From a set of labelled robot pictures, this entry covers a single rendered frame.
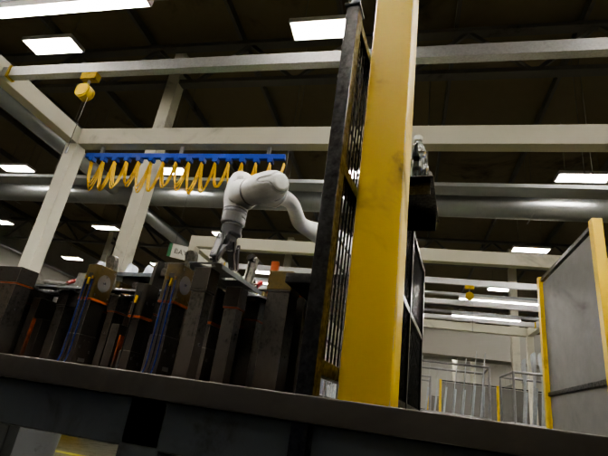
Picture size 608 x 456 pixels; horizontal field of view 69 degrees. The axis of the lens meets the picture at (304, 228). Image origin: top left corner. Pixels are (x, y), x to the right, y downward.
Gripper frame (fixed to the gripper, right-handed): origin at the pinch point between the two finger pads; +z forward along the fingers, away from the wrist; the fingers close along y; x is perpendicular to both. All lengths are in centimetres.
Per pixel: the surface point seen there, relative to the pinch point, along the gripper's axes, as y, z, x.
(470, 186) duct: 696, -402, -87
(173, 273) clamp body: -20.4, 4.6, 4.8
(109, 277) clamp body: -11.6, 4.3, 37.5
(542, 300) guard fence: 276, -70, -140
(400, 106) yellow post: -48, -29, -66
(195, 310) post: -35.5, 18.5, -16.2
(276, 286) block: -12.2, 5.0, -26.8
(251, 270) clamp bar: 20.3, -9.4, -0.3
